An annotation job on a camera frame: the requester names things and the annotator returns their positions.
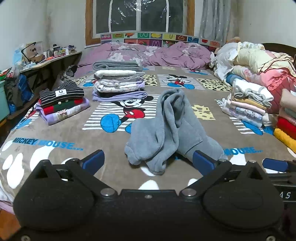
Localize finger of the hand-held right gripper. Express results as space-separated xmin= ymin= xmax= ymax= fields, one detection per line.
xmin=262 ymin=158 xmax=296 ymax=174

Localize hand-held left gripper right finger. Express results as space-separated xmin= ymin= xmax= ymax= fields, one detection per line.
xmin=179 ymin=150 xmax=271 ymax=197

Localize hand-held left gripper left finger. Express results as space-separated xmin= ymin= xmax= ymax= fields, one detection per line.
xmin=30 ymin=149 xmax=117 ymax=197

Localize grey fleece pants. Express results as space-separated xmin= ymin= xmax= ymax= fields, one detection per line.
xmin=124 ymin=88 xmax=228 ymax=175

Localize pastel folded clothes stack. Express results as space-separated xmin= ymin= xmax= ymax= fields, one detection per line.
xmin=222 ymin=79 xmax=275 ymax=128

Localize grey and purple clothes stack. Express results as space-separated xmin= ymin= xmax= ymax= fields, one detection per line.
xmin=92 ymin=60 xmax=148 ymax=102

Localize dark clothes heap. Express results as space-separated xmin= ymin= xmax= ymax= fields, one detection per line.
xmin=4 ymin=74 xmax=34 ymax=113

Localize yellow folded cloth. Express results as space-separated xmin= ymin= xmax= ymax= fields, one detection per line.
xmin=273 ymin=128 xmax=296 ymax=154

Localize cartoon mouse printed blanket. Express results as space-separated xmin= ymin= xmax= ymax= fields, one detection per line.
xmin=0 ymin=66 xmax=296 ymax=209

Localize red folded cloth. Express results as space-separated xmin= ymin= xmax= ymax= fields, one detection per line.
xmin=276 ymin=116 xmax=296 ymax=135

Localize purple floral folded garment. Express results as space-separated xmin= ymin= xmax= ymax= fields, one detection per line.
xmin=35 ymin=98 xmax=90 ymax=126

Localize red and green folded garment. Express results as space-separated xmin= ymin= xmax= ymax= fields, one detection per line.
xmin=38 ymin=97 xmax=84 ymax=115

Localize pale pink cloth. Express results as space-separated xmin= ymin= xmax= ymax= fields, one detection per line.
xmin=279 ymin=89 xmax=296 ymax=110

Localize black striped folded garment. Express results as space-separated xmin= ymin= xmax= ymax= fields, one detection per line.
xmin=39 ymin=81 xmax=85 ymax=101

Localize black white patterned cloth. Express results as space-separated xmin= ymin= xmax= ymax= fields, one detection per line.
xmin=60 ymin=65 xmax=78 ymax=82

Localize white crumpled quilt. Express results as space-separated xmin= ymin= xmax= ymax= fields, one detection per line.
xmin=209 ymin=41 xmax=265 ymax=85

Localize dark wooden desk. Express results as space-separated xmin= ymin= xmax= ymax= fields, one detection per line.
xmin=20 ymin=51 xmax=83 ymax=82

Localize pale green cabinet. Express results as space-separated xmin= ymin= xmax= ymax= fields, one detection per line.
xmin=0 ymin=80 xmax=10 ymax=121

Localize cream quilt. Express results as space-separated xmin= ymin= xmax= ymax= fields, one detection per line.
xmin=233 ymin=47 xmax=295 ymax=73

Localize purple floral duvet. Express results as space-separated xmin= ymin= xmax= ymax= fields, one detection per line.
xmin=74 ymin=42 xmax=214 ymax=75

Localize clutter of small bottles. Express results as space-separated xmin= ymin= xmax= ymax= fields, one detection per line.
xmin=45 ymin=44 xmax=77 ymax=57

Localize dark wooden bed headboard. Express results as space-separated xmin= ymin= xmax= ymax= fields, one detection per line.
xmin=262 ymin=43 xmax=296 ymax=59

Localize cardboard box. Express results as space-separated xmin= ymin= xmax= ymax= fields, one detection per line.
xmin=25 ymin=41 xmax=44 ymax=62

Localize colourful alphabet foam headboard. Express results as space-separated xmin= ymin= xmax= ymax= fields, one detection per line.
xmin=100 ymin=32 xmax=221 ymax=50

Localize grey patterned curtain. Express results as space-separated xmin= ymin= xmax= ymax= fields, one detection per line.
xmin=199 ymin=0 xmax=232 ymax=42

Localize window with wooden frame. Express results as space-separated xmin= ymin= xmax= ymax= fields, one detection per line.
xmin=85 ymin=0 xmax=195 ymax=48

